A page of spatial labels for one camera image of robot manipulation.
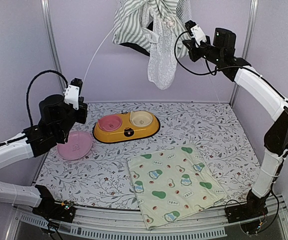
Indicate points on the floral table cloth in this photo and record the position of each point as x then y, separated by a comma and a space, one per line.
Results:
101, 178

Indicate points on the avocado print cushion mat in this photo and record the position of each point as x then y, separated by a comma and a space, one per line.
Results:
171, 185

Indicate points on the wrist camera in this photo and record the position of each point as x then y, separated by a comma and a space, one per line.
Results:
72, 93
196, 33

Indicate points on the yellow double pet feeder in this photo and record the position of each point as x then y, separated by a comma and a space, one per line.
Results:
127, 131

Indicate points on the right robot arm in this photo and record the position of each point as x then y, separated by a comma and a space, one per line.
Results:
272, 62

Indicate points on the striped fabric pet tent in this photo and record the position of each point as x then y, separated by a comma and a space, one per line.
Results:
152, 27

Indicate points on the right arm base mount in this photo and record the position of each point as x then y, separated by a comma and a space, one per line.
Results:
237, 212

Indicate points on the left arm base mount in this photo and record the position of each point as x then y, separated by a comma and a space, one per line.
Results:
51, 210

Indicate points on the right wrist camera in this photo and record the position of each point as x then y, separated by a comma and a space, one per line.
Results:
196, 33

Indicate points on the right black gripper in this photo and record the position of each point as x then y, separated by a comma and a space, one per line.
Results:
189, 43

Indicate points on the pink bowl in feeder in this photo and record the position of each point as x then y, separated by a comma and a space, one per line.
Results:
110, 123

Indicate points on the cream bowl in feeder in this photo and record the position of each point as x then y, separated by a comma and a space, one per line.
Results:
141, 118

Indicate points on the left aluminium frame post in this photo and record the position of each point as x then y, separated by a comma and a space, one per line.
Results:
45, 9

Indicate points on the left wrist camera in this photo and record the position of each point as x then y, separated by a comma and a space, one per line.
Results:
72, 93

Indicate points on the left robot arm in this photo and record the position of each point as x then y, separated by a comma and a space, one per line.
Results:
31, 142

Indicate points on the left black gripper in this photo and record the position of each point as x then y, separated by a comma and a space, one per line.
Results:
83, 118

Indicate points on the pink round plate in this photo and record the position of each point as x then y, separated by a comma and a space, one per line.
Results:
79, 144

